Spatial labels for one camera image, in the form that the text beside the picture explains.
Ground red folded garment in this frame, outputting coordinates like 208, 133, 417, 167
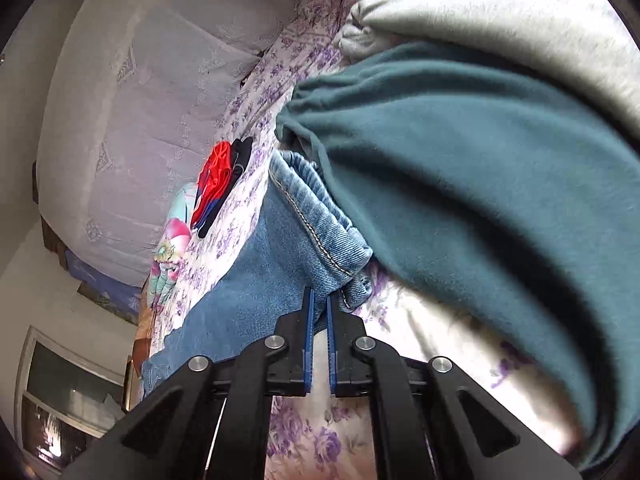
190, 141, 236, 231

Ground dark green sweatpants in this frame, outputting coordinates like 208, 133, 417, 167
275, 42, 640, 471

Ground brown pillow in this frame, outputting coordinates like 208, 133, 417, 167
134, 280, 157, 361

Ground floral pastel pillow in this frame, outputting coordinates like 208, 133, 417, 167
147, 182, 193, 311

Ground blue denim jeans pants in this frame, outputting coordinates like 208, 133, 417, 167
141, 150, 373, 401

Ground grey sweatpants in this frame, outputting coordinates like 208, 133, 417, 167
335, 0, 640, 146

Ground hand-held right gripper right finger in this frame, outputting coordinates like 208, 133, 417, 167
326, 294, 583, 480

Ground blue patterned cloth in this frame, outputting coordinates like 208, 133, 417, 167
64, 249, 143, 307

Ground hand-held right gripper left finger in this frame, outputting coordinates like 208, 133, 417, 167
60, 286, 316, 480

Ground folded red and navy clothes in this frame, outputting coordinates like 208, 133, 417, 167
197, 136, 254, 239

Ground white lace cover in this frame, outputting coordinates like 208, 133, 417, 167
37, 0, 301, 286

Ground white framed glass door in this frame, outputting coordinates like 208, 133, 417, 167
15, 325, 126, 466

